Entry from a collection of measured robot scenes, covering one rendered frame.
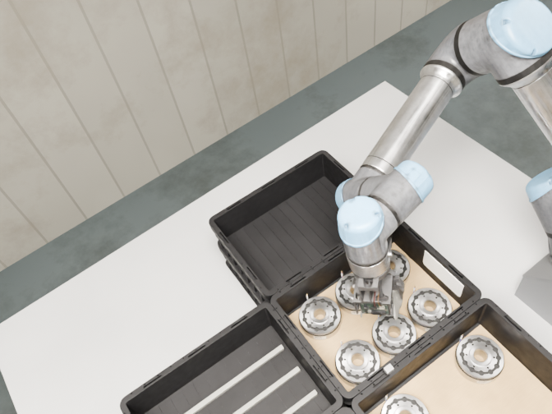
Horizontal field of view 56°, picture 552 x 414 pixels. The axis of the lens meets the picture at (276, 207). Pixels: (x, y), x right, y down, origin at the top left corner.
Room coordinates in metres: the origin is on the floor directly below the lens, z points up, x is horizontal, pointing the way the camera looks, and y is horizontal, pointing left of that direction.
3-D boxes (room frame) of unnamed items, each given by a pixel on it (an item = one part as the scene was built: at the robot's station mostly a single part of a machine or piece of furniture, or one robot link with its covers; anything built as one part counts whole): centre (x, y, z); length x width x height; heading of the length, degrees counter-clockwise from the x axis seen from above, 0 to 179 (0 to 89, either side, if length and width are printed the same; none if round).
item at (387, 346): (0.47, -0.21, 0.86); 0.10 x 0.10 x 0.01
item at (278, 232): (0.81, -0.05, 0.87); 0.40 x 0.30 x 0.11; 115
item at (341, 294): (0.60, -0.15, 0.86); 0.10 x 0.10 x 0.01
